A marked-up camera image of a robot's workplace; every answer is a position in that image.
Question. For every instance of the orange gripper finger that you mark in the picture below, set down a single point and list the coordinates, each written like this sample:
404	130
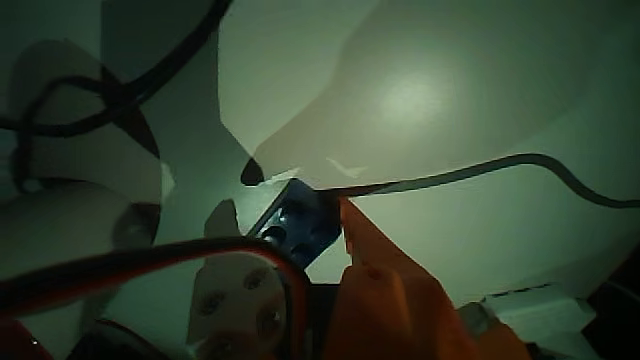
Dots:
385	305

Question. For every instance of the white plastic block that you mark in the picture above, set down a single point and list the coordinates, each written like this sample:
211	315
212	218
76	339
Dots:
540	315

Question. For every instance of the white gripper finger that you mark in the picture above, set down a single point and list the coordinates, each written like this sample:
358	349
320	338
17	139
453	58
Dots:
235	305

